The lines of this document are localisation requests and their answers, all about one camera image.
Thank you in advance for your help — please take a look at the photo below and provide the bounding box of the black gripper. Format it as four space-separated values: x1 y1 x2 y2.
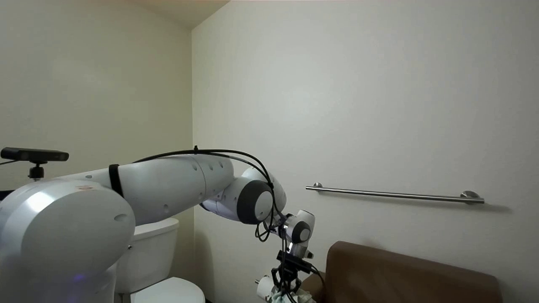
271 262 303 297

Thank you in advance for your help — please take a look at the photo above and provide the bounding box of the white and blue towel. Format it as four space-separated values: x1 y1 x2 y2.
256 274 310 303

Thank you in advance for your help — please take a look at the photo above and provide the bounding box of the brown armchair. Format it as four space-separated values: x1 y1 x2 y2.
300 240 503 303

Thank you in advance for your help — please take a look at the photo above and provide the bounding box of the white toilet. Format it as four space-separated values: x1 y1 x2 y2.
114 216 207 303

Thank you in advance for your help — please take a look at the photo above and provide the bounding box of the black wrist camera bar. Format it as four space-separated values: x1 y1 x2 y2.
276 248 315 274

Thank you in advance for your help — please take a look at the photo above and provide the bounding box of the metal wall grab bar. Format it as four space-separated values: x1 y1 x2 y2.
305 181 487 206

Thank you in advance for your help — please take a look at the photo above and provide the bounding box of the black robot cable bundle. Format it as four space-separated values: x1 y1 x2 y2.
133 144 288 242

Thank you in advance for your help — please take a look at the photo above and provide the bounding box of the black stereo camera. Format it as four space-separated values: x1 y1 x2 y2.
0 144 71 181

